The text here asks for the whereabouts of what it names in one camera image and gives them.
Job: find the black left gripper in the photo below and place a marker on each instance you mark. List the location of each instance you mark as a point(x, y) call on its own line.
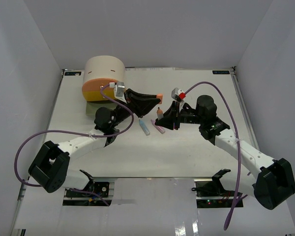
point(139, 103)

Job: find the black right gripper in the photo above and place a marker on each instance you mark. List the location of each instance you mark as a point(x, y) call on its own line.
point(169, 117)

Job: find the orange capped clear highlighter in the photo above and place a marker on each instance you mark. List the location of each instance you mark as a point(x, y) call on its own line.
point(159, 113)

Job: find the orange pen cap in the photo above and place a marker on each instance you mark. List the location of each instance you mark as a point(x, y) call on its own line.
point(160, 97)

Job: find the blue highlighter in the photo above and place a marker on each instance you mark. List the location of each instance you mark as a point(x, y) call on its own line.
point(144, 128)

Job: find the grey bottom drawer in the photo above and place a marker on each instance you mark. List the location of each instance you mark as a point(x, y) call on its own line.
point(92, 107)

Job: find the orange top drawer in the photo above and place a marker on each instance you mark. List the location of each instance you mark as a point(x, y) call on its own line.
point(94, 84)

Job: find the yellow drawer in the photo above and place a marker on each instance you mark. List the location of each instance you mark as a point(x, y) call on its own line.
point(95, 96)

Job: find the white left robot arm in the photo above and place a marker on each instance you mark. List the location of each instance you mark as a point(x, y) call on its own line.
point(50, 168)

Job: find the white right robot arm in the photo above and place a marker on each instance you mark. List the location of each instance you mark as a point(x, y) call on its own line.
point(273, 179)

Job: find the pink highlighter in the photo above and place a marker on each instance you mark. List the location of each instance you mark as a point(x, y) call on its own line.
point(160, 129)

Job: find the beige cylindrical drawer organizer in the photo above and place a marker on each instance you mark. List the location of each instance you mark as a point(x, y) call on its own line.
point(104, 67)

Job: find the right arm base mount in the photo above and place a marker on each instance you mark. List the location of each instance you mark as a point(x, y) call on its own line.
point(211, 194)

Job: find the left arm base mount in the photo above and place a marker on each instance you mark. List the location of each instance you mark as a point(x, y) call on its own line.
point(95, 194)

